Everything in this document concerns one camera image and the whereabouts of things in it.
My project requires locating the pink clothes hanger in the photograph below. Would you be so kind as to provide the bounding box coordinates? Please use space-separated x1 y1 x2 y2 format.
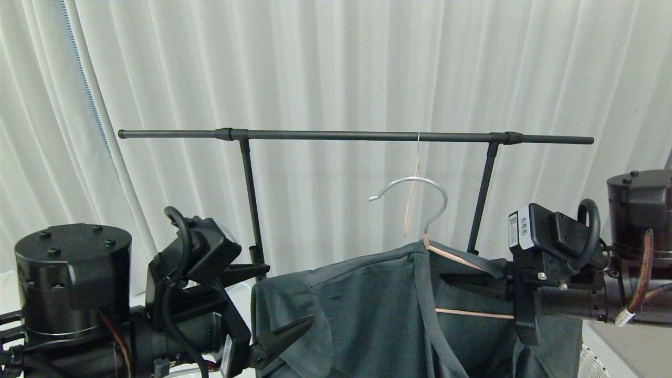
403 133 421 238
368 176 516 320

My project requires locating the white curtain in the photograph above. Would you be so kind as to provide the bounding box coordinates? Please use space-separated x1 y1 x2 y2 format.
0 0 672 326

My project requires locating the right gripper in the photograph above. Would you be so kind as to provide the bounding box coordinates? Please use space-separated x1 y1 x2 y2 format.
439 270 614 348

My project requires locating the black clothes rack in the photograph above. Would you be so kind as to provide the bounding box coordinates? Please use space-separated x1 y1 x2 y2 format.
118 127 595 282

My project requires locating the white laundry basket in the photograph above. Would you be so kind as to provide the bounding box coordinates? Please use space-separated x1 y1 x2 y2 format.
577 346 613 378

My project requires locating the dark grey long-sleeved shirt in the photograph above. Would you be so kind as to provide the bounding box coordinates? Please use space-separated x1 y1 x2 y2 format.
250 240 584 378

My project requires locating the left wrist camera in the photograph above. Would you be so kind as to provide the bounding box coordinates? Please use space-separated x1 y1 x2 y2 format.
146 215 243 316

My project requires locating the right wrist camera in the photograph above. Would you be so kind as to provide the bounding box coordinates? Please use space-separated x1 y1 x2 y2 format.
508 202 590 277

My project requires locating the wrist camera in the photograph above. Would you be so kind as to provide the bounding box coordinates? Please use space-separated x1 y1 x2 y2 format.
508 202 590 277
146 215 243 316

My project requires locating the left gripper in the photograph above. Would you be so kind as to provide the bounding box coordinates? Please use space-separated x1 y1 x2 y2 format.
131 262 315 378

